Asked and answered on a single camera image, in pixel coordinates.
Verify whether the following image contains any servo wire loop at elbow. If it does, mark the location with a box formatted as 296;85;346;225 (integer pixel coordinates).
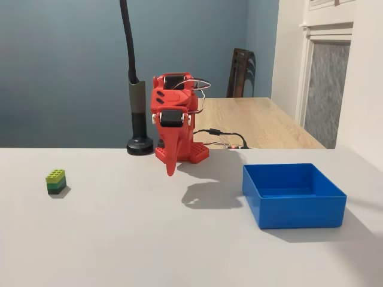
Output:
181;77;211;91

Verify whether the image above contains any servo wire along upper arm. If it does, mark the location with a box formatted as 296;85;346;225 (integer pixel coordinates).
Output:
191;88;208;115

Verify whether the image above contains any black gooseneck camera stand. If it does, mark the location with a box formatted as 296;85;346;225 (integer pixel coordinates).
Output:
118;0;154;156

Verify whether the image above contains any white framed frosted glass door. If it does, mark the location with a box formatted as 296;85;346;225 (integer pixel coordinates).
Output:
294;20;356;150

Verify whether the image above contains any blue box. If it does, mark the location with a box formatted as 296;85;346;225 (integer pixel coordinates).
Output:
241;163;348;230

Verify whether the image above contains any small green cube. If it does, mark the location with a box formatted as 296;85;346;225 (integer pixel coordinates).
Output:
45;169;67;196

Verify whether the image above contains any dark wooden chair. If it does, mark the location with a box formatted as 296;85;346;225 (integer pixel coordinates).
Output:
226;47;257;99

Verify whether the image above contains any light wooden table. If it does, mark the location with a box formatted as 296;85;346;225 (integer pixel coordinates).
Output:
193;97;327;150

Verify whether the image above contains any black power cable with ferrite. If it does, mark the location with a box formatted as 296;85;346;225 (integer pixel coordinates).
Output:
193;128;251;149

